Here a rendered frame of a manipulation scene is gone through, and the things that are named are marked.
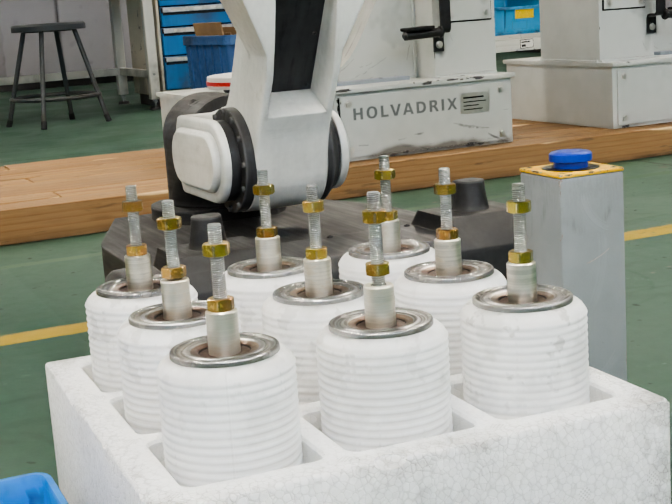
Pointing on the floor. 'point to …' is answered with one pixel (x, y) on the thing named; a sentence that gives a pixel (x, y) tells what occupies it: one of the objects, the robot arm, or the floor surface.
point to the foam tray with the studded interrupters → (442, 487)
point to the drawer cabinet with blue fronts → (170, 39)
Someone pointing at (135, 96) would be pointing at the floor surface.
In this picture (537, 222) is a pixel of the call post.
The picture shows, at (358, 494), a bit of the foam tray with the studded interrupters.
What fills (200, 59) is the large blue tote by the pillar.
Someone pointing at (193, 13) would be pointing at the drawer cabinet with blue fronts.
